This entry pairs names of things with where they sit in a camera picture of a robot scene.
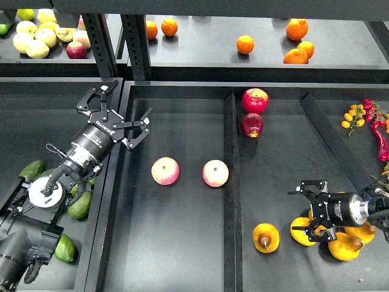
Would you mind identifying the pink apple right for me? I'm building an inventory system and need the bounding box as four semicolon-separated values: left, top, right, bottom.
202;159;229;187

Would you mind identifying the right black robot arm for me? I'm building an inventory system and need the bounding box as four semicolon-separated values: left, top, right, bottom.
288;180;388;242

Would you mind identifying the pink apple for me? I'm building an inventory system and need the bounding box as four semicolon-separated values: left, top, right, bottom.
202;159;229;187
151;157;180;186

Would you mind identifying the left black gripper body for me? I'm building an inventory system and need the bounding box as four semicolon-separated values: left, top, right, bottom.
71;110;125;161

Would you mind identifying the yellow pear with brown stem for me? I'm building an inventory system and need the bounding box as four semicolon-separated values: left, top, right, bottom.
252;223;280;253

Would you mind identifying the red chili pepper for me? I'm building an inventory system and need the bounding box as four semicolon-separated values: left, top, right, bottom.
370;122;388;162

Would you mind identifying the orange front right shelf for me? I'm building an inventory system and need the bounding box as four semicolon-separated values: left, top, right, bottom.
283;48;309;64

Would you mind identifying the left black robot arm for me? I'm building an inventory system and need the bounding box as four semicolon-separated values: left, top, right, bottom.
1;80;150;291

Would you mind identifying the green lime on shelf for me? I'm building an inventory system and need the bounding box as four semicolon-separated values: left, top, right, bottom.
17;9;35;21

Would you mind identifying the black left tray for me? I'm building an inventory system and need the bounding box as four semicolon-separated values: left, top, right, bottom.
1;78;122;291

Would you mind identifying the bright red apple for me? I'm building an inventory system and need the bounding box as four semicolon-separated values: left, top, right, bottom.
242;88;269;114

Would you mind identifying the red cherry tomato bunch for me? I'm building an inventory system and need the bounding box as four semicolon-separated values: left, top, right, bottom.
363;99;385;122

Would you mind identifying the dark red apple on shelf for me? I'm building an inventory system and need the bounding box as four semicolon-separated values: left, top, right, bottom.
66;41;88;59

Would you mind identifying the yellow pear lower pile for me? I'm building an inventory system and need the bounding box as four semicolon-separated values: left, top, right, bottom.
328;232;365;262

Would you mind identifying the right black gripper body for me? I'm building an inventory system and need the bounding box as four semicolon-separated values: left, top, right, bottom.
315;192;363;228

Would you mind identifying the pink apple left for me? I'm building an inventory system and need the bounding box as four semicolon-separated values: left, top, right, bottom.
151;157;180;186

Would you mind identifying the orange middle shelf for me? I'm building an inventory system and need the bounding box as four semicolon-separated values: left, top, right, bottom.
236;35;255;55

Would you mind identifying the black shelf upright post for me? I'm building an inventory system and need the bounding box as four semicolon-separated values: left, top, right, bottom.
120;14;152;81

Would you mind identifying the black tray divider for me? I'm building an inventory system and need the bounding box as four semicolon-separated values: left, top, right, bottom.
223;93;243;291
300;94;372;198

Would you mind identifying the orange far left shelf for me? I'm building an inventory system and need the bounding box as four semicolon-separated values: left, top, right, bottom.
146;21;158;40

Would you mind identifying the black centre tray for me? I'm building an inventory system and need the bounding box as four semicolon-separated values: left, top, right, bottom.
102;82;388;291

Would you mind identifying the pale yellow apple right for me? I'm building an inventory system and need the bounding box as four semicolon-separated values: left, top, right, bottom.
55;24;76;43

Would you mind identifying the pale yellow apple front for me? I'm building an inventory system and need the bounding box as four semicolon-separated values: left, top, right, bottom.
26;40;49;59

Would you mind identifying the pale yellow apple upper left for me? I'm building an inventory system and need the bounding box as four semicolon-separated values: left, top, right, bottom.
16;21;38;37

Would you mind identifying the black tray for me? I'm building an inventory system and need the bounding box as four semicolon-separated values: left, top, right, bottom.
102;82;388;291
1;78;122;291

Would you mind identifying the yellow cherry tomato bunch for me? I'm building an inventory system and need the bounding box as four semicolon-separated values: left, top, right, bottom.
341;104;366;137

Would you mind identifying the pale pink peach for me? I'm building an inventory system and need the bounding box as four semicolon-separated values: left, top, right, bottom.
73;30;91;50

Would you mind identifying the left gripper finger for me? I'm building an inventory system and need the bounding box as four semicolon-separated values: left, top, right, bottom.
112;108;152;150
76;80;119;120

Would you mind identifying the pale yellow apple centre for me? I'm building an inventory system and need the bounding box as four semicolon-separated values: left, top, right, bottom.
35;28;57;48

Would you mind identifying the pale yellow apple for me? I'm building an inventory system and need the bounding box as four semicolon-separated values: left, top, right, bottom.
26;40;49;59
35;28;57;48
13;33;34;54
16;21;38;37
55;24;76;43

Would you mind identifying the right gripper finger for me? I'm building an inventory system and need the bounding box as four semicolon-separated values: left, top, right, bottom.
287;179;328;207
294;222;337;243

